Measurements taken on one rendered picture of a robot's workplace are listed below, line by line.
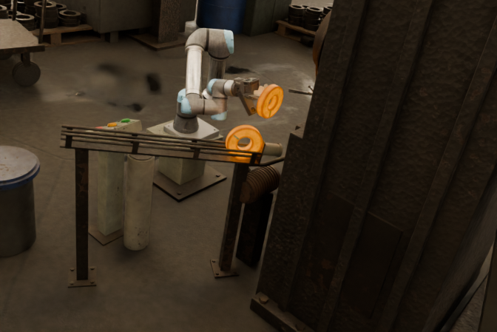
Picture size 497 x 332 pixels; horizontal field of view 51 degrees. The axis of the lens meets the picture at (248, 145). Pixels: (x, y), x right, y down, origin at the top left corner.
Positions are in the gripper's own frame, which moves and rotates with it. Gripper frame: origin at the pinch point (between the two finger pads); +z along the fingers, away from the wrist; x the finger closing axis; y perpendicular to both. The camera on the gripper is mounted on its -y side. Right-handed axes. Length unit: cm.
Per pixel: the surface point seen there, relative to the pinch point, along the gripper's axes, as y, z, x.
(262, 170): -31.9, -0.8, -8.3
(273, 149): -19.0, 9.1, -12.1
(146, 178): -31, -41, -43
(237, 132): -8.4, 1.6, -25.2
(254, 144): -15.2, 4.6, -18.6
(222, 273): -82, -15, -26
